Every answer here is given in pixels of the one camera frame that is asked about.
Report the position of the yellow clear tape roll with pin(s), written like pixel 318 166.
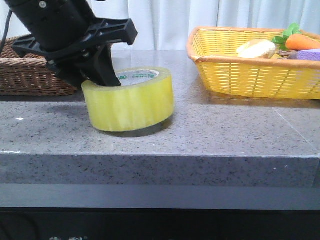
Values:
pixel 145 98

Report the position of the yellow woven basket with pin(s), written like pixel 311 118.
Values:
pixel 213 50

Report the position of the brown wicker basket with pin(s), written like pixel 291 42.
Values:
pixel 28 76

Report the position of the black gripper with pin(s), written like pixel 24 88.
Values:
pixel 68 30

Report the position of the toy bread roll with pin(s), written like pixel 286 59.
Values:
pixel 257 48

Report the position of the white curtain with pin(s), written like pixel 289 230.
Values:
pixel 164 25

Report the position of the purple sponge block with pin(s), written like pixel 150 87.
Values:
pixel 309 55

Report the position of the orange toy carrot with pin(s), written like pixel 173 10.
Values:
pixel 293 39

